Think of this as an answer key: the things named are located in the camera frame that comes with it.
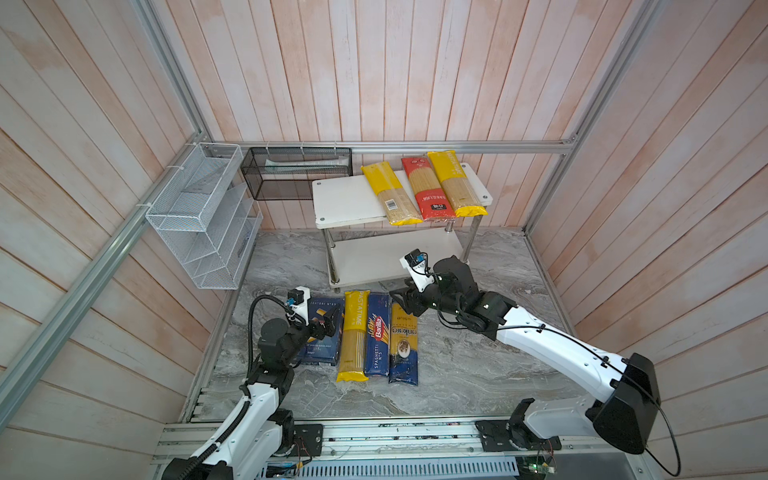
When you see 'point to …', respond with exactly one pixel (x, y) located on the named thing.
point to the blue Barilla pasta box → (329, 350)
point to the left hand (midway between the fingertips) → (326, 305)
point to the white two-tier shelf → (363, 246)
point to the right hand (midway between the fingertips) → (398, 287)
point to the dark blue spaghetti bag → (403, 345)
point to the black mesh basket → (288, 172)
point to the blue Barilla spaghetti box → (377, 335)
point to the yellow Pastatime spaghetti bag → (353, 345)
